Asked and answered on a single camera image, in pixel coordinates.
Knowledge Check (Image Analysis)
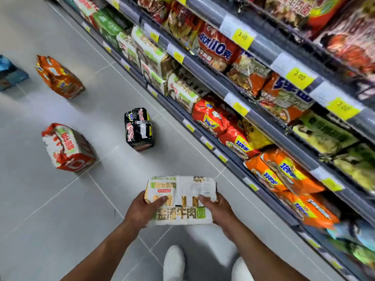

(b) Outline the white green noodle multipack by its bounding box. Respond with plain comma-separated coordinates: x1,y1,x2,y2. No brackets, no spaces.
144,176,217,226

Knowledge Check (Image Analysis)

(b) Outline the brown orange noodle pack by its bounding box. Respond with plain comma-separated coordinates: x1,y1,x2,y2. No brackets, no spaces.
226,51,272,97

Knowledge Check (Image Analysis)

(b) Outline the pale green noodle pack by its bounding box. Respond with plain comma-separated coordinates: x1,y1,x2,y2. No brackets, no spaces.
292,112,359,155
333,143,375,193

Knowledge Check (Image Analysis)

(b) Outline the red white noodle multipack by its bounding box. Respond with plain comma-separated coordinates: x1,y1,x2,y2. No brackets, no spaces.
42,123,96,173

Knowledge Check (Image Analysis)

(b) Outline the row of white green packs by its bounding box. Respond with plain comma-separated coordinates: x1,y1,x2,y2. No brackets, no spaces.
117,26,210,114

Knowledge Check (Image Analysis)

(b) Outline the person's right forearm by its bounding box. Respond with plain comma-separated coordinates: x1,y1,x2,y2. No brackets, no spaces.
224,221,310,281

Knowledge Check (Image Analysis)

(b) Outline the white right shoe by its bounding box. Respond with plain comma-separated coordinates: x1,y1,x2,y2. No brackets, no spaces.
231,257,254,281

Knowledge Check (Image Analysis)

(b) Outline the black noodle multipack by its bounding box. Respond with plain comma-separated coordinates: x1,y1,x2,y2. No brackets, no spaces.
124,107,155,152

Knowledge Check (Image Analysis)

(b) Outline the light blue noodle pack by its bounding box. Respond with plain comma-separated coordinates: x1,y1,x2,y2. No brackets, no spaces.
326,218,375,268

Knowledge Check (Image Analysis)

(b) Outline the row of green noodle packs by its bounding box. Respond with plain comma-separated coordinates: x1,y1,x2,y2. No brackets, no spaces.
63,0,133,51

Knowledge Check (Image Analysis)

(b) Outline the white shoe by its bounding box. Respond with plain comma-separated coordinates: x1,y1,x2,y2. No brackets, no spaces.
163,245,186,281
231,257,254,281

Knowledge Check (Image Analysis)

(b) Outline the person's right hand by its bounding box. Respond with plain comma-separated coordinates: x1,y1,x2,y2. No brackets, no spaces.
198,192,239,236

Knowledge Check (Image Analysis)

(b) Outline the blue noodle multipack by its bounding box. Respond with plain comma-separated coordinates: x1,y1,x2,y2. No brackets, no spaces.
0,54,29,91

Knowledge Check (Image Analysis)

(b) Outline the orange blue print noodle pack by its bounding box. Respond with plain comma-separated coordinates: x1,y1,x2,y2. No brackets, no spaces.
259,72,316,124

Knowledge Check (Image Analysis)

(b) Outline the orange noodle multipack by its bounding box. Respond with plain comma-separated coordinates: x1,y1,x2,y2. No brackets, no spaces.
36,55,86,99

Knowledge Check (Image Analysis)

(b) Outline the row of red brown packs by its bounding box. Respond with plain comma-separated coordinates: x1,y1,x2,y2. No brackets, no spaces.
234,0,375,85

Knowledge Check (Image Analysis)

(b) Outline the red blue print noodle pack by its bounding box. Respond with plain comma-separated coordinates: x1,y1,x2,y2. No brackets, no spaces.
196,23,241,72

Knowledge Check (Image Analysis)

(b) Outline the row of dark red packs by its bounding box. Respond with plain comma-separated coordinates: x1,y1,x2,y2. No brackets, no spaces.
133,0,204,49

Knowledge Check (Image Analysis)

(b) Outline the gray metal store shelf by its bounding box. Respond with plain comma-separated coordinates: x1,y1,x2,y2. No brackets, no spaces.
44,0,375,281

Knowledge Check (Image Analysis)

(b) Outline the yellow noodle pack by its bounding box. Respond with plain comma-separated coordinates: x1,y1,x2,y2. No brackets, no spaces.
237,117,274,150

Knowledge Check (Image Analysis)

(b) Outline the person's left forearm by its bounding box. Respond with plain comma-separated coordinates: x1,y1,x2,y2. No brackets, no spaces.
60,221,139,281

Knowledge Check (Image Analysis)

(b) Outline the person's left hand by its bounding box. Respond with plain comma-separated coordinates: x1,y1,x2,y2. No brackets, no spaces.
124,191,169,234

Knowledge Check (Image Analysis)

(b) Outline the white left shoe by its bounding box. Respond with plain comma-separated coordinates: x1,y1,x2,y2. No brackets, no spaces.
163,245,186,281

